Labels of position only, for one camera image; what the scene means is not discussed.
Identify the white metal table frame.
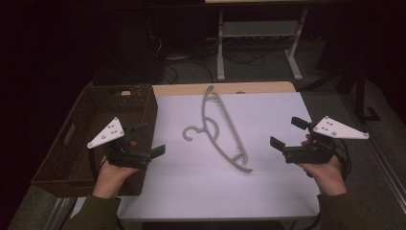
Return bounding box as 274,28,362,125
215,9,309,82

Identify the grey plastic clothes hanger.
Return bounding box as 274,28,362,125
182,84,254,174

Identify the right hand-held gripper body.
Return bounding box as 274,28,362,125
282,115,371,165

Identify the person's right hand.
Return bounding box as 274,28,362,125
296,133,349,196

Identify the black metal stand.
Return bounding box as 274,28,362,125
352,61,381,123

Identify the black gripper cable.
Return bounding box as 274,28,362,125
333,138,352,184
88,147,108,180

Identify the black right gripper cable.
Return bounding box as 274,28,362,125
333,138,352,184

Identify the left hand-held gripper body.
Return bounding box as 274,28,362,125
86,116,151,170

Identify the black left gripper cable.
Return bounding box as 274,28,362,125
88,147,108,180

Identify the brown woven basket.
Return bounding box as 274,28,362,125
31,83,159,198

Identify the person's left hand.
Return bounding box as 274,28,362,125
91,158,142,199

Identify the black floor cable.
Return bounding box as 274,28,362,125
162,58,214,84
223,47,267,67

